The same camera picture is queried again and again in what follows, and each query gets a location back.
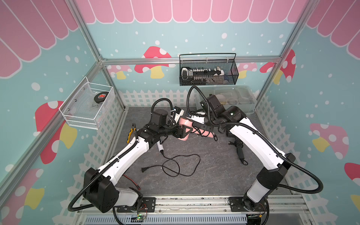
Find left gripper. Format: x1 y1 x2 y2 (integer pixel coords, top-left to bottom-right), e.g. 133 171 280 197
159 120 192 139

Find black magenta hair dryer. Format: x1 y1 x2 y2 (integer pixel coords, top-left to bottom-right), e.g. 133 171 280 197
228 139 248 166

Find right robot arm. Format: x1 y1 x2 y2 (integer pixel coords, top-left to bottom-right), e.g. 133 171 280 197
187 86 323 212

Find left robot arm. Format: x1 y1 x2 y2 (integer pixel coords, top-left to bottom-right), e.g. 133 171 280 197
67 106 192 213

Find green clear-lid storage box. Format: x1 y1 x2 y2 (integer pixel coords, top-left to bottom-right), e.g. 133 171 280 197
199 85 257 115

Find black red tape measure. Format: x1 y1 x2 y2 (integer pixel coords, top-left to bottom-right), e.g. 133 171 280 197
94 91 109 104

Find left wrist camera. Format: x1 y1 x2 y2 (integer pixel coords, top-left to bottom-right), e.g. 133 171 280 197
172 106 185 124

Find yellow handled pliers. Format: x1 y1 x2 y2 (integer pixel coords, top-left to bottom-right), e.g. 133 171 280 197
127 123 138 143

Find white hair dryer black cord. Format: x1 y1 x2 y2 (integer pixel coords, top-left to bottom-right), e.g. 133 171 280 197
141 150 202 177

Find black wire mesh basket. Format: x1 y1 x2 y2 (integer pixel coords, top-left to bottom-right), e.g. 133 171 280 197
179 53 239 86

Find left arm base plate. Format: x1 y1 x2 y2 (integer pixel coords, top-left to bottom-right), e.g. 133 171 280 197
116 197 156 213

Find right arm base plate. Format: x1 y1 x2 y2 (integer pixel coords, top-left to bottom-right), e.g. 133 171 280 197
228 196 268 212

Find white wire mesh basket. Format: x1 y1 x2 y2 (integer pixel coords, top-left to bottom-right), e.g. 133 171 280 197
59 77 115 130

